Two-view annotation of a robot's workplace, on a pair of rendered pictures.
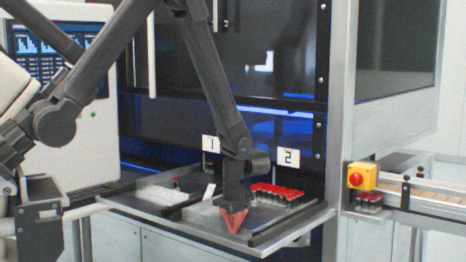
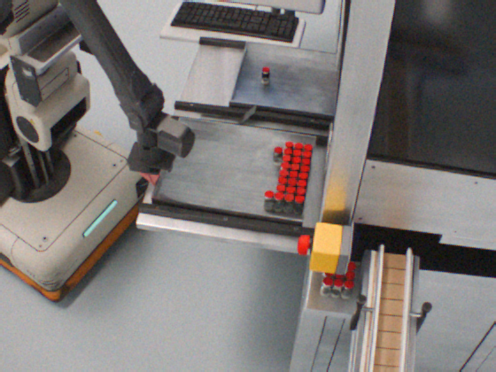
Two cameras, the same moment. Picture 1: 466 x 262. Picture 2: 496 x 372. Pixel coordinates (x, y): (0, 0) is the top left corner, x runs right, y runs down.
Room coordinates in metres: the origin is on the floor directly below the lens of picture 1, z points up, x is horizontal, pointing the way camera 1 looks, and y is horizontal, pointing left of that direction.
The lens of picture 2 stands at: (0.87, -0.95, 2.06)
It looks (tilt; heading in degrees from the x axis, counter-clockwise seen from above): 50 degrees down; 59
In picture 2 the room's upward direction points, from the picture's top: 2 degrees clockwise
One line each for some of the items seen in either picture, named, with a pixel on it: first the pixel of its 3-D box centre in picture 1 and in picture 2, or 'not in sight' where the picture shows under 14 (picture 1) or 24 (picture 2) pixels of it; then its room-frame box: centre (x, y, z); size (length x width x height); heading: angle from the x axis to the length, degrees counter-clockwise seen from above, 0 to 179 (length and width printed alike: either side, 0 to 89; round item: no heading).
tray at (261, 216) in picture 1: (252, 208); (236, 170); (1.37, -0.07, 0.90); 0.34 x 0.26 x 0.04; 140
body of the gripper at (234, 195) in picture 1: (233, 190); (151, 149); (1.19, -0.01, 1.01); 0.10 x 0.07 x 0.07; 141
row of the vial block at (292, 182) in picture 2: (276, 195); (293, 176); (1.47, -0.15, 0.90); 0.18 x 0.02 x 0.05; 50
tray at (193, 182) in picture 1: (195, 180); (300, 81); (1.67, 0.13, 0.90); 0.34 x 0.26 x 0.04; 141
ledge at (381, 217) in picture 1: (370, 211); (340, 290); (1.41, -0.44, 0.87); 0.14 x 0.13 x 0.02; 141
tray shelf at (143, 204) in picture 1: (218, 202); (265, 129); (1.51, 0.04, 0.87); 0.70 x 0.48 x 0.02; 51
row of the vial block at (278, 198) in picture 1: (272, 197); (283, 175); (1.45, -0.14, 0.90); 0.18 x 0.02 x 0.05; 50
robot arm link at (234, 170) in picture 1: (235, 168); (151, 130); (1.19, -0.02, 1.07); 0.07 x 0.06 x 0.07; 123
